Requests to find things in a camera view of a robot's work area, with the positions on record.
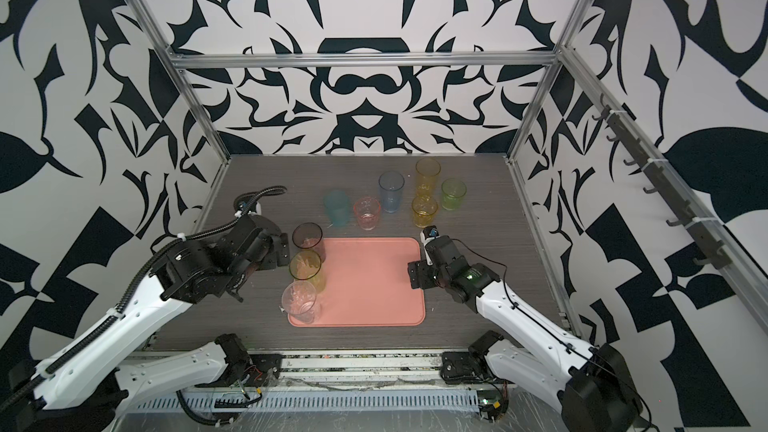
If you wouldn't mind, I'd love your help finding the tall dark grey glass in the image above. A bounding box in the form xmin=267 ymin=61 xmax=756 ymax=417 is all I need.
xmin=292 ymin=222 xmax=326 ymax=261

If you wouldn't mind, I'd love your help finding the tall green glass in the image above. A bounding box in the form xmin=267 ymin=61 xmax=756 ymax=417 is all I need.
xmin=289 ymin=250 xmax=326 ymax=293

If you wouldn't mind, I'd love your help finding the tall clear glass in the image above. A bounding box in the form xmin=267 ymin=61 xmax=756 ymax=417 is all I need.
xmin=280 ymin=281 xmax=320 ymax=324

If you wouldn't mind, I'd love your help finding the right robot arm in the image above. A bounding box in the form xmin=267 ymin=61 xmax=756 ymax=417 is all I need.
xmin=408 ymin=226 xmax=653 ymax=431

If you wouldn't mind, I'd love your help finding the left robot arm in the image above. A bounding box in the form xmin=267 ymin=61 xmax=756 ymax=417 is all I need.
xmin=1 ymin=185 xmax=289 ymax=431

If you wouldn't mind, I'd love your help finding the pink tray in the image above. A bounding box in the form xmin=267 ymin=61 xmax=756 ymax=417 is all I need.
xmin=288 ymin=237 xmax=426 ymax=328

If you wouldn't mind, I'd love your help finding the short yellow glass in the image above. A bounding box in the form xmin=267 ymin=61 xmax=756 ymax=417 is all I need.
xmin=411 ymin=194 xmax=439 ymax=228

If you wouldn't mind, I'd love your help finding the short green glass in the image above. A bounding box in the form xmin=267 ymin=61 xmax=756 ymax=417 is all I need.
xmin=441 ymin=178 xmax=467 ymax=211

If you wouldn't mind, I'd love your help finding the teal glass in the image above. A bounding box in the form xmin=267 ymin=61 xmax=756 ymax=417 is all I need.
xmin=323 ymin=189 xmax=351 ymax=227

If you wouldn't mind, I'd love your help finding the short pink glass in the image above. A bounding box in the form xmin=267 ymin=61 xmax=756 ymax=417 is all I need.
xmin=353 ymin=196 xmax=381 ymax=231

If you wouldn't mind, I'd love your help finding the tall blue glass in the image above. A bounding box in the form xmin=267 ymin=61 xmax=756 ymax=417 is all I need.
xmin=378 ymin=171 xmax=405 ymax=214

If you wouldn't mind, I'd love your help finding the tall yellow glass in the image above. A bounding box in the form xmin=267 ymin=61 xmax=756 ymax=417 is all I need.
xmin=415 ymin=157 xmax=442 ymax=196

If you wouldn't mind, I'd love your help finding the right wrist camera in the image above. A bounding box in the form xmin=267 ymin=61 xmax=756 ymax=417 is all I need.
xmin=419 ymin=225 xmax=440 ymax=246

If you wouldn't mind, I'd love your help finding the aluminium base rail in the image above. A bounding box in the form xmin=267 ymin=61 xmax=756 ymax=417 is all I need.
xmin=113 ymin=349 xmax=601 ymax=394

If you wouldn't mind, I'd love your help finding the white cable duct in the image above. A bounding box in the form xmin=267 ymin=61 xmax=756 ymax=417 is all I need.
xmin=128 ymin=388 xmax=481 ymax=414

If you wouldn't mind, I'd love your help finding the black hook rail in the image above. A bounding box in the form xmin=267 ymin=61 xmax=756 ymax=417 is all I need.
xmin=593 ymin=95 xmax=733 ymax=270

